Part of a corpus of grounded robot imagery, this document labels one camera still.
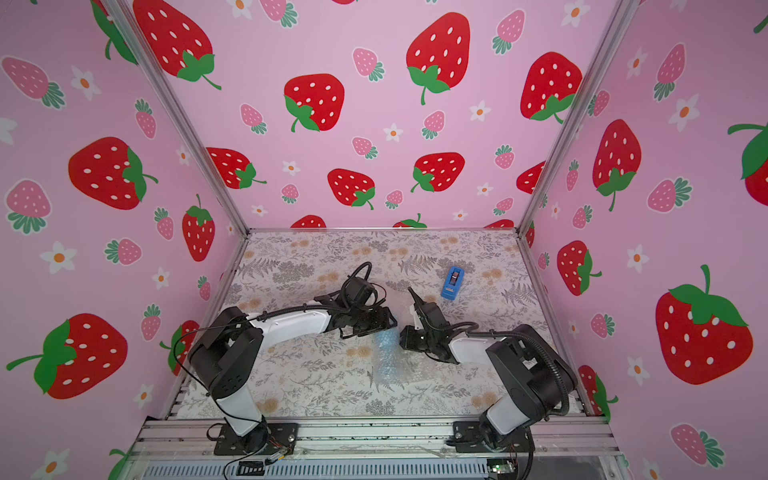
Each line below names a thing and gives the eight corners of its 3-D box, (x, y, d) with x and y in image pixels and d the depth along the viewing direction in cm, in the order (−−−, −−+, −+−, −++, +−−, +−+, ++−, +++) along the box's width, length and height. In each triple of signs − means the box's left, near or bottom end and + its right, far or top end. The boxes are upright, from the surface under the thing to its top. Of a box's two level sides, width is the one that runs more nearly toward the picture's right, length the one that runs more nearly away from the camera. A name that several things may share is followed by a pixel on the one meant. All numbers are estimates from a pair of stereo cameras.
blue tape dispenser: (438, 295, 104) (440, 287, 100) (449, 272, 110) (450, 264, 107) (455, 301, 102) (457, 293, 98) (464, 278, 109) (467, 270, 105)
